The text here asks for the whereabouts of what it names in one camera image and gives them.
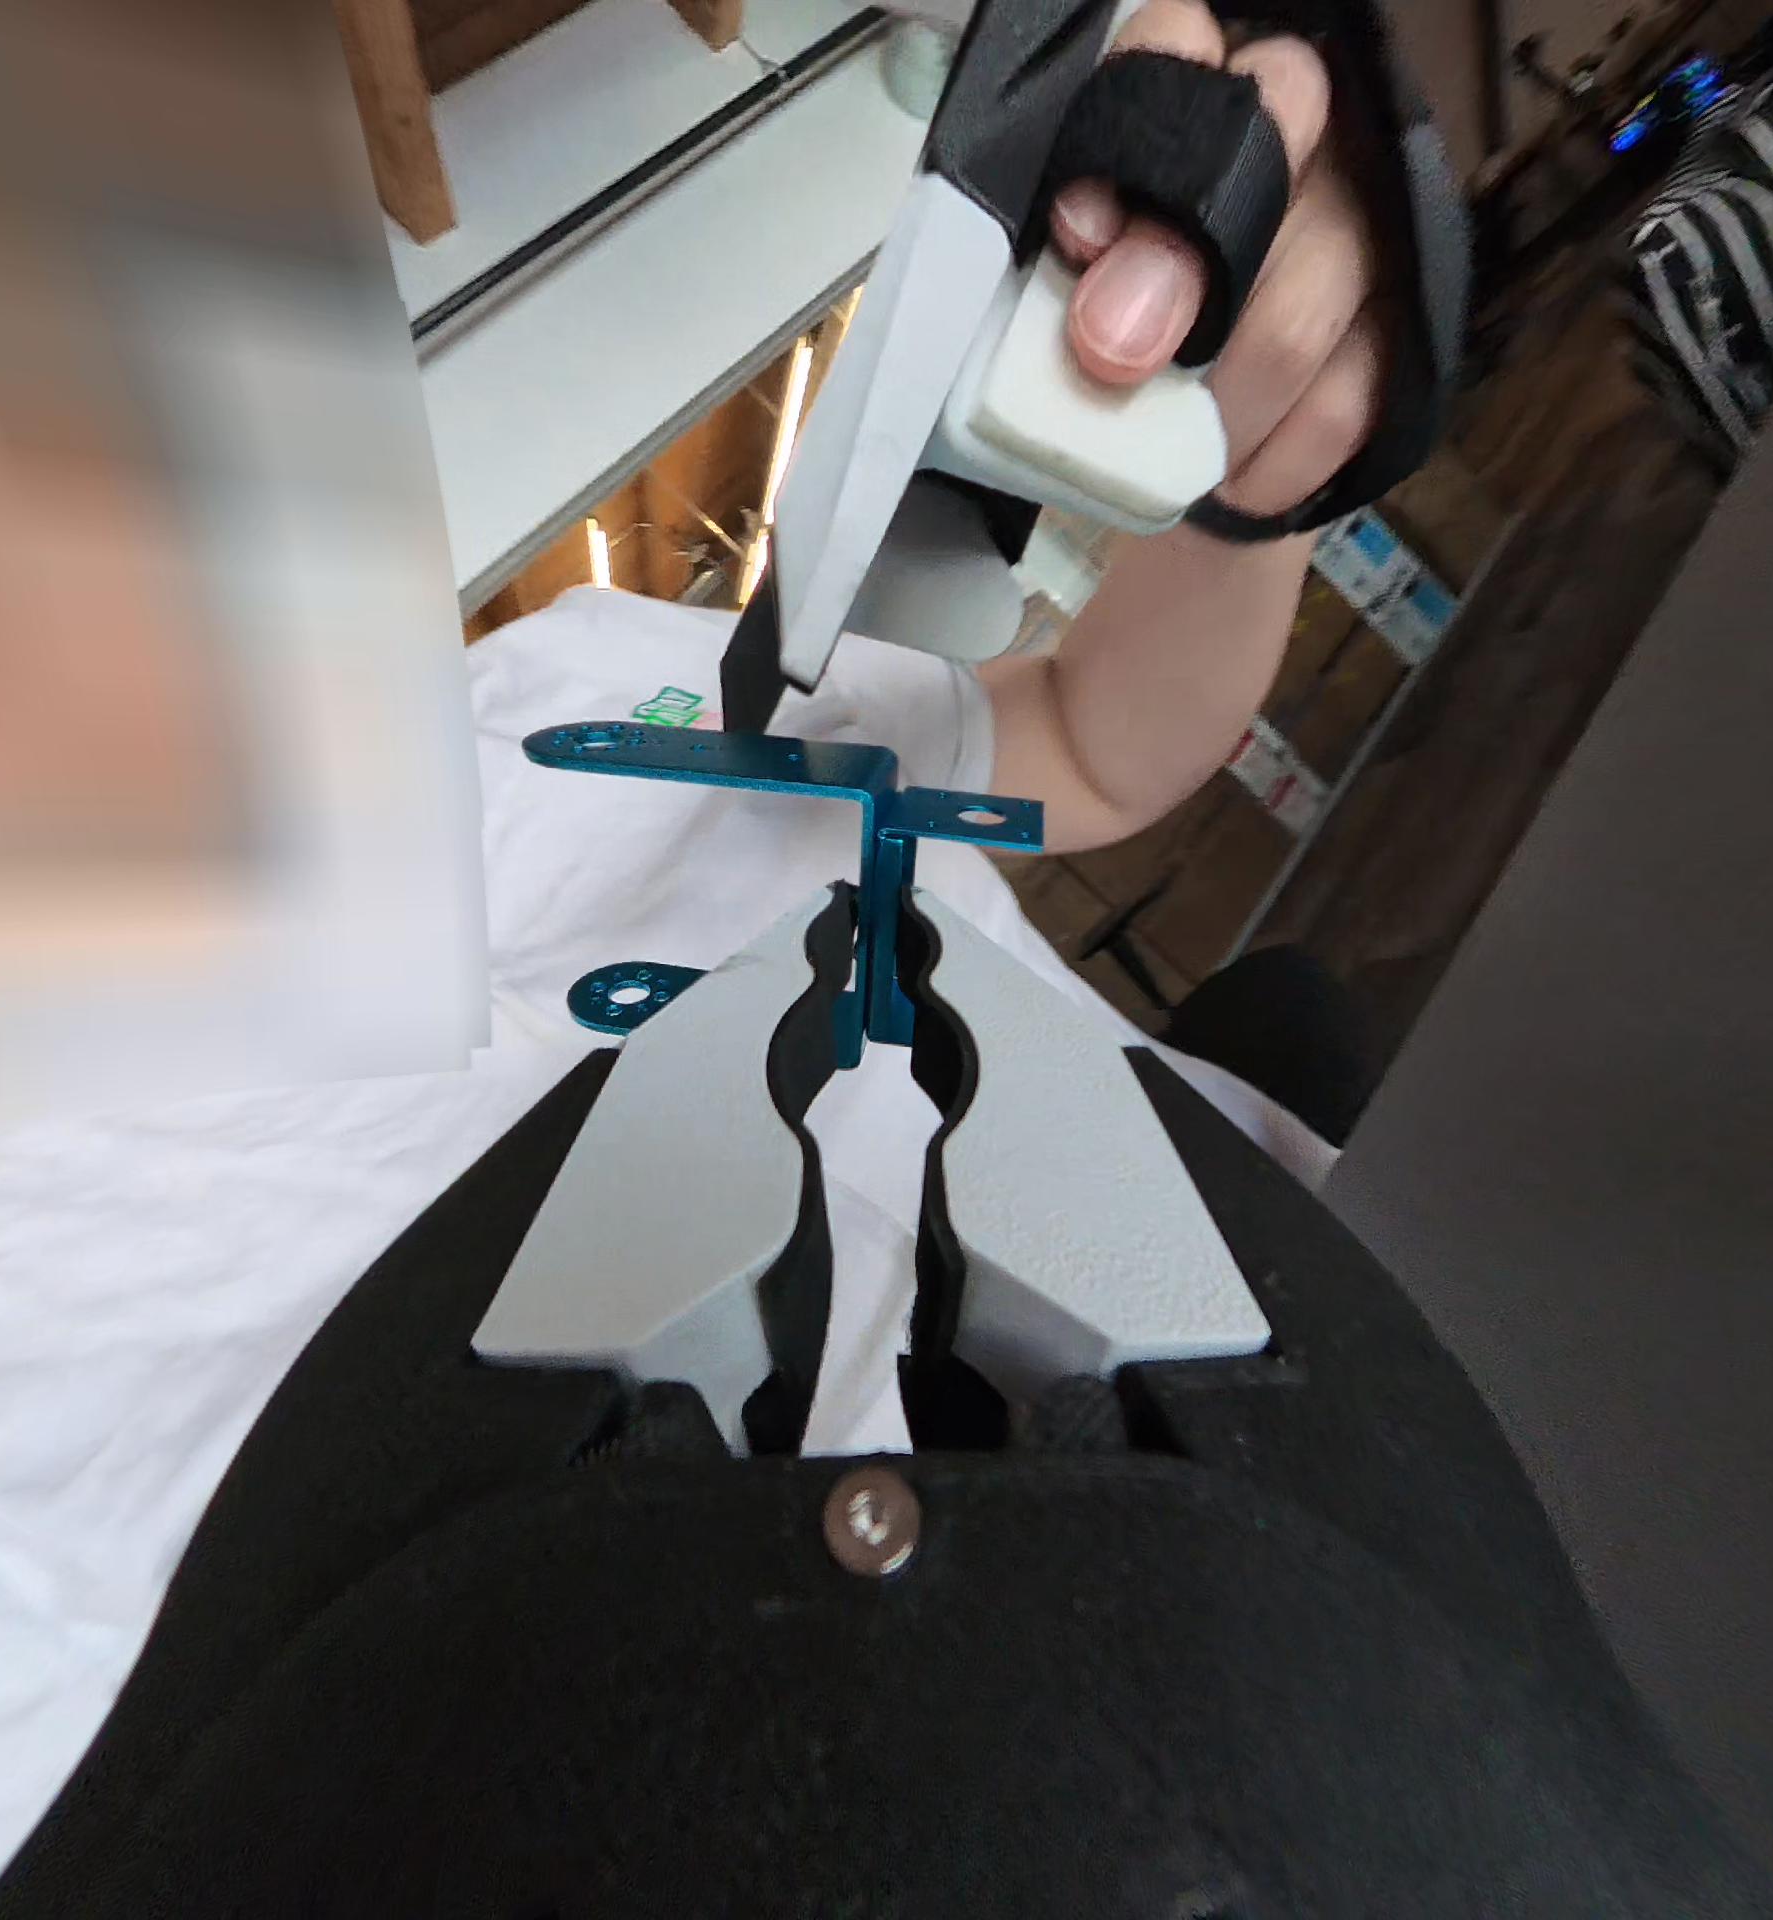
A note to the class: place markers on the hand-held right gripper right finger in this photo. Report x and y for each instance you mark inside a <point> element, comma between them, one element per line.
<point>1095,1200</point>

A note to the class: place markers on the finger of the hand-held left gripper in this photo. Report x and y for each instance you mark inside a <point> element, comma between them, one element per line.
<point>886,391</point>
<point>946,585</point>

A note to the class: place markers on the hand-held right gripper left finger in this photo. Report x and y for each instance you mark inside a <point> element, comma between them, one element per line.
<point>645,1200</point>

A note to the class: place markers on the blue metal bracket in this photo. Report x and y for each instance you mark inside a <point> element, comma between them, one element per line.
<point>826,764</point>

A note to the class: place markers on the person's left hand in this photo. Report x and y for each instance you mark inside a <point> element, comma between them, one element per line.
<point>1322,301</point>

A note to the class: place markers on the white t-shirt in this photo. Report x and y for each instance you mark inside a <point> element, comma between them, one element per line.
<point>151,1276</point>

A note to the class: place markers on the striped garment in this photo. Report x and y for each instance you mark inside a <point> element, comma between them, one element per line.
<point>1727,257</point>

